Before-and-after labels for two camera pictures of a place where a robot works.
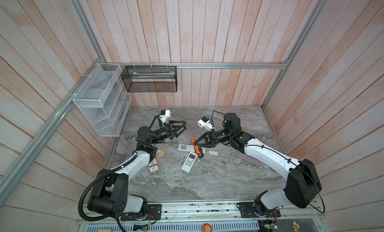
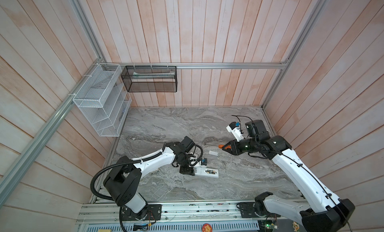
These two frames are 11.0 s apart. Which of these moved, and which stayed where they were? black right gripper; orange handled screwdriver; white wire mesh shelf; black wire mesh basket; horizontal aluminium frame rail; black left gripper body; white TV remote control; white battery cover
Moved: orange handled screwdriver; white TV remote control; black right gripper; black left gripper body
Stayed: white wire mesh shelf; white battery cover; horizontal aluminium frame rail; black wire mesh basket
